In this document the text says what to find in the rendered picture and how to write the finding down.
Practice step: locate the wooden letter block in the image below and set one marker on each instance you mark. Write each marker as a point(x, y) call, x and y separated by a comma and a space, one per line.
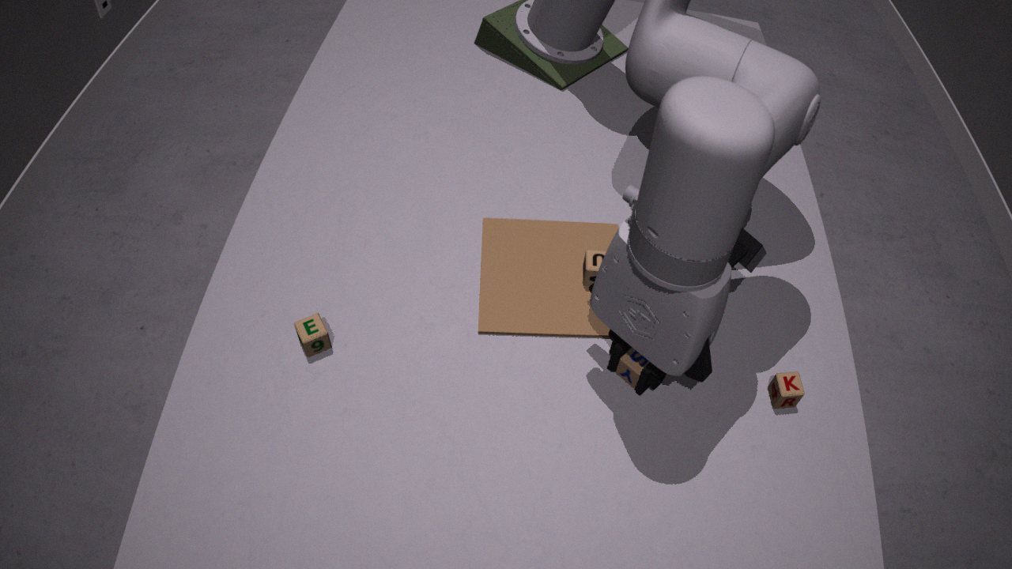
point(313, 335)
point(785, 390)
point(630, 367)
point(591, 264)

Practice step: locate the tan flat square mat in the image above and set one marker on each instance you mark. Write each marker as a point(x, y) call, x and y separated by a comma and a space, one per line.
point(532, 277)

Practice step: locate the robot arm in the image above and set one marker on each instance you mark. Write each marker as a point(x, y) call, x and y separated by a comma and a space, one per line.
point(714, 139)

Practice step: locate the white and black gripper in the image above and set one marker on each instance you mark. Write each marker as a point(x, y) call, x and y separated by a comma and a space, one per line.
point(655, 320)

